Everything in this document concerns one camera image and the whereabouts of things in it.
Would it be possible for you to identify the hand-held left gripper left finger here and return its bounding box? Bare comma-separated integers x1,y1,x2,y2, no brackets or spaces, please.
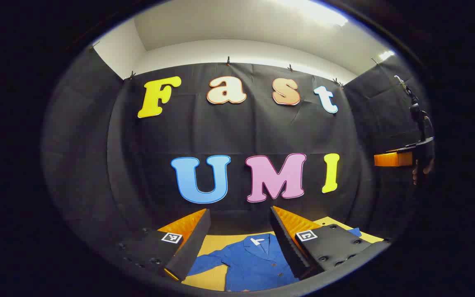
114,208,212,282

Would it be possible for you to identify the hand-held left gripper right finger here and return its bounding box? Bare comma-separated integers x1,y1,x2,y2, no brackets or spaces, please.
270,205,390,280

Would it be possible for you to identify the blue corduroy shirt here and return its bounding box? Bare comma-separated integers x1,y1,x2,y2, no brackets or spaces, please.
186,228,362,292

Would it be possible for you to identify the black backdrop cloth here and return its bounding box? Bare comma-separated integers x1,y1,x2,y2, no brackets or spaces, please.
42,45,434,248

